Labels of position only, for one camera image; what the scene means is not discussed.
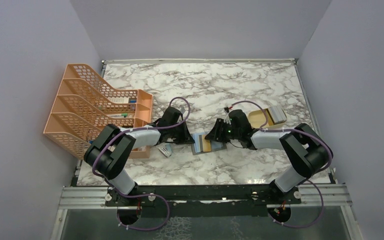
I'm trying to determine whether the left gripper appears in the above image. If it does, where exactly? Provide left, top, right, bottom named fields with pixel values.
left=168, top=119, right=195, bottom=145

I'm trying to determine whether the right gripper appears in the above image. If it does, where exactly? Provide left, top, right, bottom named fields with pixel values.
left=205, top=118, right=241, bottom=144

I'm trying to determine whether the grey card holder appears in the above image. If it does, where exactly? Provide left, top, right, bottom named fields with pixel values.
left=191, top=132, right=227, bottom=155

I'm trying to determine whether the gold credit card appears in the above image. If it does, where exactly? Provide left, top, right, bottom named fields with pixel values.
left=202, top=139, right=212, bottom=153

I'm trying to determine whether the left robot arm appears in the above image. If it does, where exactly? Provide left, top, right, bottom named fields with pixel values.
left=83, top=106, right=195, bottom=206

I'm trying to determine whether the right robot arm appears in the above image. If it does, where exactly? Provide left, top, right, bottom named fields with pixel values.
left=205, top=109, right=333, bottom=204

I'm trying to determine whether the yellow oval card tray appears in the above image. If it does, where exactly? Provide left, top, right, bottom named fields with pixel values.
left=247, top=110, right=288, bottom=129

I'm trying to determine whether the small blue white clip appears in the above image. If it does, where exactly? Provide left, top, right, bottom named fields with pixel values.
left=157, top=143, right=173, bottom=158

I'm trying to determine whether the orange mesh file organizer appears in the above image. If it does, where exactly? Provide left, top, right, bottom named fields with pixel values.
left=43, top=63, right=154, bottom=159

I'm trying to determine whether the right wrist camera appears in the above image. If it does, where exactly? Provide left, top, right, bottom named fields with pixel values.
left=224, top=105, right=236, bottom=125

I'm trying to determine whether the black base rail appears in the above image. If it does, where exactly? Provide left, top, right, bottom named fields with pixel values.
left=59, top=183, right=352, bottom=220

